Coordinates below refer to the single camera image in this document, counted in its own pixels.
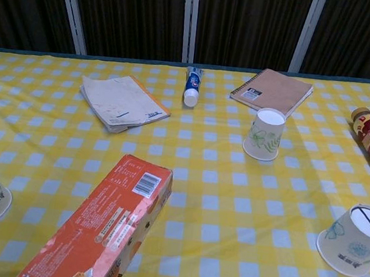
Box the paper cup black line bottom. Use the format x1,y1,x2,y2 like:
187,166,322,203
313,199,370,277

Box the paper cup green flower print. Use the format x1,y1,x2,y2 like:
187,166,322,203
241,105,288,163

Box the blue white toothpaste tube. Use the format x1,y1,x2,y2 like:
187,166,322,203
181,65,206,110

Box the yellow white checkered tablecloth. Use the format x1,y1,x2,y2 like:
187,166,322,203
0,36,370,277

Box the worn white booklet orange edge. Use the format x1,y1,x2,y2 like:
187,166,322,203
74,69,175,140

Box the brown spiral notebook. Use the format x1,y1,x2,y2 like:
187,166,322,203
227,64,316,122

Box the orange cardboard box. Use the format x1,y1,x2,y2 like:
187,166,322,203
16,142,176,277

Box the grey partition post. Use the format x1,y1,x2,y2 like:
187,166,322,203
46,0,93,56
177,0,201,64
288,0,328,76

